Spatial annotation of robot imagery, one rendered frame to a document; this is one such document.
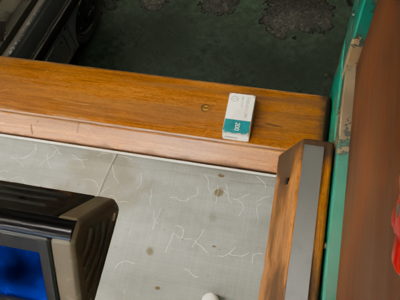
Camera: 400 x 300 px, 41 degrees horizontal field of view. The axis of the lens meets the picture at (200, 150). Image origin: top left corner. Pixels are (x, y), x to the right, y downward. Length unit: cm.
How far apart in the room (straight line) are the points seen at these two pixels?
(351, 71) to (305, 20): 118
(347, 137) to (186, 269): 25
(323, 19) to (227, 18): 31
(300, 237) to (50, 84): 43
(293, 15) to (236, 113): 114
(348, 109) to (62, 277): 38
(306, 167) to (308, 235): 7
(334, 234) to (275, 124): 22
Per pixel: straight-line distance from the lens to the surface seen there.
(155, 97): 74
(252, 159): 70
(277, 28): 178
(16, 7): 148
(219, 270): 67
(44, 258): 32
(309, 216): 56
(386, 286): 33
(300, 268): 54
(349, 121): 60
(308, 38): 176
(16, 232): 32
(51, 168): 76
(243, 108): 70
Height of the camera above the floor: 139
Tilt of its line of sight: 64 degrees down
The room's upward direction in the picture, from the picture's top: 10 degrees counter-clockwise
